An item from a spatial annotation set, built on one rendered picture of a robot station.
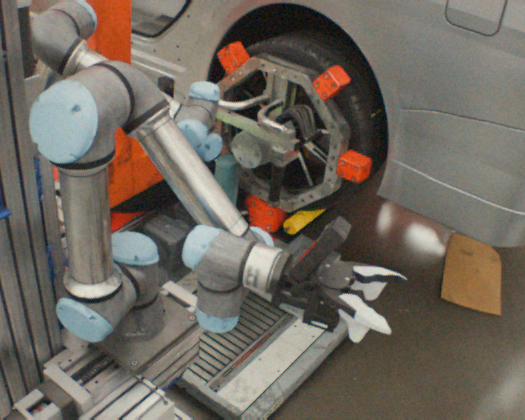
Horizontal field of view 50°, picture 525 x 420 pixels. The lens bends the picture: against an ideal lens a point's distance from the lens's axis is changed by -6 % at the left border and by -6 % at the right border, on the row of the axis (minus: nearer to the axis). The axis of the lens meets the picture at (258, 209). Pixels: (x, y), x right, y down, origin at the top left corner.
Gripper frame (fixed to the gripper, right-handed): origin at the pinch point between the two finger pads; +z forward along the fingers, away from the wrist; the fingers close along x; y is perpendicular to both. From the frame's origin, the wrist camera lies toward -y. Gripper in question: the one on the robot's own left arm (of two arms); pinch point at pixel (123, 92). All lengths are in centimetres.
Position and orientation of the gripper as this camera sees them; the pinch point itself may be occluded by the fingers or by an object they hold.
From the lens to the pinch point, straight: 171.9
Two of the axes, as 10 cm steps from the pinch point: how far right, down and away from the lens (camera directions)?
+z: -7.9, -4.6, 4.1
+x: 4.3, 0.7, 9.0
